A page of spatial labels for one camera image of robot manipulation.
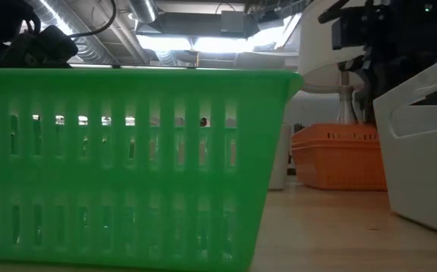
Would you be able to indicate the green slotted plastic basket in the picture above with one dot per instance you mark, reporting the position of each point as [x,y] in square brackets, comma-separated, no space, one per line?
[128,94]

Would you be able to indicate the orange slotted plastic basket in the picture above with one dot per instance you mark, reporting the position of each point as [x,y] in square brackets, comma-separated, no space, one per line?
[339,170]
[328,132]

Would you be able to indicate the ceiling light strip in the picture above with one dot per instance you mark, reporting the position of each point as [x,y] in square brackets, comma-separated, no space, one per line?
[203,43]

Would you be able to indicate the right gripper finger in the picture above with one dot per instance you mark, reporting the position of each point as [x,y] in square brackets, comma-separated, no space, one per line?
[369,102]

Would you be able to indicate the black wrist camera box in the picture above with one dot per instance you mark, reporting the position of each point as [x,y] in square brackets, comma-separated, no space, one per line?
[349,32]

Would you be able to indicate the table lamp white shade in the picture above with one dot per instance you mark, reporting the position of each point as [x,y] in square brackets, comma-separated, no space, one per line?
[317,45]

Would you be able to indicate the grey ceiling box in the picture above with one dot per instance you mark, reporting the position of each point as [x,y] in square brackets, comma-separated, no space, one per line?
[233,22]

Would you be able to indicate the silver ventilation duct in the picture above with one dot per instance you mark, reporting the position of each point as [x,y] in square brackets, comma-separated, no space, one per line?
[143,9]

